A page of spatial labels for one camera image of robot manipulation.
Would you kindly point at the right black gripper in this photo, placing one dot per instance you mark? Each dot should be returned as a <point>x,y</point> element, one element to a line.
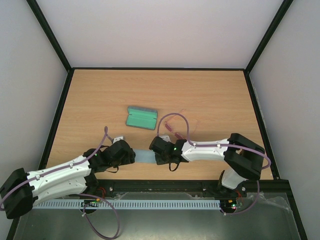
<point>155,149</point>

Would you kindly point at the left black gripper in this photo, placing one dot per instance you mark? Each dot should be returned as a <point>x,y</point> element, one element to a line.
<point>129,158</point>

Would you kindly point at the light blue cleaning cloth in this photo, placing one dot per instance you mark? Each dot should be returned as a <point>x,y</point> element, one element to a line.
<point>144,156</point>

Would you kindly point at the grey glasses case green lining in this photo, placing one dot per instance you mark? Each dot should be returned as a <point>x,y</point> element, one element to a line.
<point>141,117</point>

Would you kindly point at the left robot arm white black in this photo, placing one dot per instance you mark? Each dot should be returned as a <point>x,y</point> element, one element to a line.
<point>24,190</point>

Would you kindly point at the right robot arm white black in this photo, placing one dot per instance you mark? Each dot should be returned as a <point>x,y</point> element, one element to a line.
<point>244,157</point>

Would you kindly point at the pink sunglasses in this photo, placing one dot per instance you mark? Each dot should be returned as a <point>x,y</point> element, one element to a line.
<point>172,125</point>

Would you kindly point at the left controller board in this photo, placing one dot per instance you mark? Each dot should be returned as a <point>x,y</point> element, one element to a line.
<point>93,203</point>

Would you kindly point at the controller board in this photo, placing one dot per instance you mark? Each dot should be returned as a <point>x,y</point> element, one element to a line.
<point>93,203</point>
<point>231,204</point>

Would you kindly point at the right controller board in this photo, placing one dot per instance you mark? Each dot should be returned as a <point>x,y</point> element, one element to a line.
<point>231,204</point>

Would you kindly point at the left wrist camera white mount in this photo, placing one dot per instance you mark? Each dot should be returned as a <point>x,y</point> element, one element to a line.
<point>118,138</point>

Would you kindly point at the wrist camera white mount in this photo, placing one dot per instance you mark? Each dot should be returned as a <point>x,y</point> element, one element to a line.
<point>165,138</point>
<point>118,138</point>

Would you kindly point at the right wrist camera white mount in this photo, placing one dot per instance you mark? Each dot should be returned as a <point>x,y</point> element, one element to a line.
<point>165,138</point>

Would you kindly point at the light blue slotted cable duct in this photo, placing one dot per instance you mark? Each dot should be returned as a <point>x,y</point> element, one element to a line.
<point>130,204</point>

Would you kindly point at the black aluminium frame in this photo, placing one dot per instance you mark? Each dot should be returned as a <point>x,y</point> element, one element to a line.
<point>277,184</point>

